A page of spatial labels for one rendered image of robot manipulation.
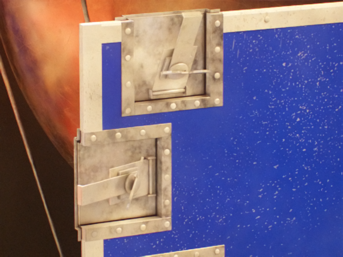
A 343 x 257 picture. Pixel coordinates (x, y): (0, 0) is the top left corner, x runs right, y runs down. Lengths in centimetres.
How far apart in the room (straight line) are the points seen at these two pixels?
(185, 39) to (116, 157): 16
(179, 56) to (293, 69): 16
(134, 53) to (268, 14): 17
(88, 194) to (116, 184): 4
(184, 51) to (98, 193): 19
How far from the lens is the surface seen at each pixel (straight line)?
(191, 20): 203
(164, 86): 209
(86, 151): 208
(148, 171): 211
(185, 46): 205
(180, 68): 207
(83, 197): 203
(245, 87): 213
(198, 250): 215
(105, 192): 205
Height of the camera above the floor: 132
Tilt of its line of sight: 13 degrees down
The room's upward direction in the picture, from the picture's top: straight up
